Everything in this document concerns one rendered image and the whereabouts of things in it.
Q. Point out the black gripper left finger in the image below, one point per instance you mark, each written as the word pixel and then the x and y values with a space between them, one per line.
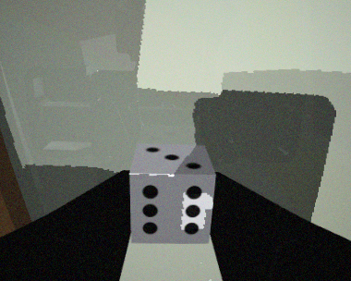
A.
pixel 84 240

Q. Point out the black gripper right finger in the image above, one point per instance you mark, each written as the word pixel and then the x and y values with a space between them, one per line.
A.
pixel 256 240

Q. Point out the grey die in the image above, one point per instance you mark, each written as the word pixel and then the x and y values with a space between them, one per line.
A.
pixel 172 188

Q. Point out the square board track with arrow squares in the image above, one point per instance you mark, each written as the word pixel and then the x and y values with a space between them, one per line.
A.
pixel 13 211

